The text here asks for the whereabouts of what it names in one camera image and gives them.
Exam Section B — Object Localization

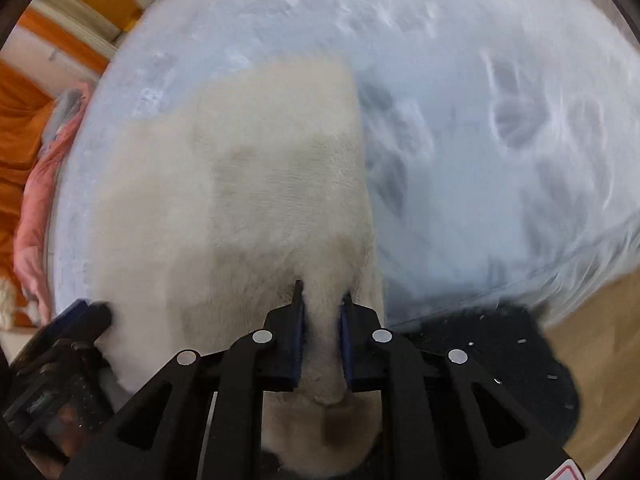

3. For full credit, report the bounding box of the white sheer curtain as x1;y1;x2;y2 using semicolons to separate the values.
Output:
34;0;124;59

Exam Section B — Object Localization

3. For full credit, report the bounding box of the bed with blue floral sheet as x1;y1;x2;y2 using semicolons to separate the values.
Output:
47;0;640;332

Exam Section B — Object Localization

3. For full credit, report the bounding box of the narrow orange curtain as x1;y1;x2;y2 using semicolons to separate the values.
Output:
17;10;109;74

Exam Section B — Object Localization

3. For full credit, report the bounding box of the cream sweater with black hearts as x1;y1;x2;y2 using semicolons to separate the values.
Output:
87;57;389;478

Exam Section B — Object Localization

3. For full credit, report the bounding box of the white fluffy item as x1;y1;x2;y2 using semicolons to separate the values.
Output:
0;277;17;332

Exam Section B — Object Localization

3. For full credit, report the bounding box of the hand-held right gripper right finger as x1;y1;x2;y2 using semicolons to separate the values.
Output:
339;291;576;480

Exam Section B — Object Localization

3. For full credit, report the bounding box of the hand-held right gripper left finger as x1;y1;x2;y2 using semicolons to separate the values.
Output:
60;280;307;480

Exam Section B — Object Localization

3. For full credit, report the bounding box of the wide orange curtain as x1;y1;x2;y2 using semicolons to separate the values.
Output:
0;57;57;331

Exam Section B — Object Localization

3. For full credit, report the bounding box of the pink and grey quilt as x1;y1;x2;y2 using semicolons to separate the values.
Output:
12;82;94;324

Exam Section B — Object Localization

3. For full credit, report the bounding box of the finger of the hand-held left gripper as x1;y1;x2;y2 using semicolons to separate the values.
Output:
47;300;114;347

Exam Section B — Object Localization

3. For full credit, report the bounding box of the person's leg in dark sparkly pants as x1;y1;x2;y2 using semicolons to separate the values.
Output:
400;300;582;447

